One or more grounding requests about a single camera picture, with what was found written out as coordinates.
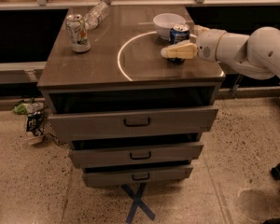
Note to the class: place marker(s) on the wire mesh basket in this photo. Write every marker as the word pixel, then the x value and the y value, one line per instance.
pixel 48 133

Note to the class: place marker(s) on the white green 7up can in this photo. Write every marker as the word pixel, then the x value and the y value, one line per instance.
pixel 75 27

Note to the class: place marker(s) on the grey drawer cabinet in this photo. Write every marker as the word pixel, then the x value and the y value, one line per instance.
pixel 124 71

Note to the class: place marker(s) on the middle grey drawer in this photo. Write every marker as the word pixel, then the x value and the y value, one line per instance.
pixel 121 156

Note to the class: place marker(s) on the green snack bag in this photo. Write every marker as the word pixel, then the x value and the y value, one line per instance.
pixel 26 108

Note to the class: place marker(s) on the blue pepsi can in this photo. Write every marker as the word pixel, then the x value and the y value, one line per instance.
pixel 179 32

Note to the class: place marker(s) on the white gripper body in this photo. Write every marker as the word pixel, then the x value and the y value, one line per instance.
pixel 207 46

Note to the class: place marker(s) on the clear plastic water bottle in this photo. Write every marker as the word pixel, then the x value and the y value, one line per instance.
pixel 96 15

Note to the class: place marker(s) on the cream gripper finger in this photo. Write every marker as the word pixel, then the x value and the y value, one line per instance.
pixel 181 50
pixel 198 29

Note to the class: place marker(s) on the blue tape cross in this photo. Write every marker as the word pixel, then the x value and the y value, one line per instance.
pixel 137 203

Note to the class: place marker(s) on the black snack bag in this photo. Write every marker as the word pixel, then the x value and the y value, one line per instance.
pixel 34 122

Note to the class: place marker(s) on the top grey drawer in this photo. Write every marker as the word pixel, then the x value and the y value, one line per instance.
pixel 104 125

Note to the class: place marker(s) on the black chair caster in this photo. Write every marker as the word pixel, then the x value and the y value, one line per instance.
pixel 275 172

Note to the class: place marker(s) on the grey drawer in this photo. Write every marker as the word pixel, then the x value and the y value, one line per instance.
pixel 121 156
pixel 103 179
pixel 104 125

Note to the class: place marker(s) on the bottom grey drawer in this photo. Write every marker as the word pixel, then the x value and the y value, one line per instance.
pixel 103 179

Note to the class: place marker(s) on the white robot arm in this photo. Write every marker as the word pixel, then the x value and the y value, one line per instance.
pixel 256 55

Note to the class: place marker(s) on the white bowl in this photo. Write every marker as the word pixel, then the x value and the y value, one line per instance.
pixel 164 22

